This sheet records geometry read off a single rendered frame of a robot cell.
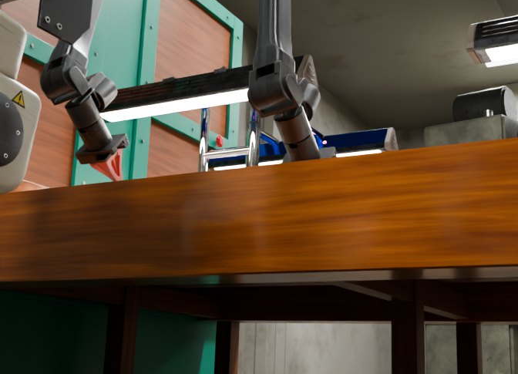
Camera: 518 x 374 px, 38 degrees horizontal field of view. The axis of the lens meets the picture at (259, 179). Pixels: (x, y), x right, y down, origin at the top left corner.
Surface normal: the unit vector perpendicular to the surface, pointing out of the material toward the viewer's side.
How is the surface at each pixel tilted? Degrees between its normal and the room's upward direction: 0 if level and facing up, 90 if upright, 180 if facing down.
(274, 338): 90
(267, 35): 82
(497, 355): 90
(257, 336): 90
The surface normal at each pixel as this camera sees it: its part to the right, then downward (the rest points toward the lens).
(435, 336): -0.61, -0.22
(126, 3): 0.88, -0.08
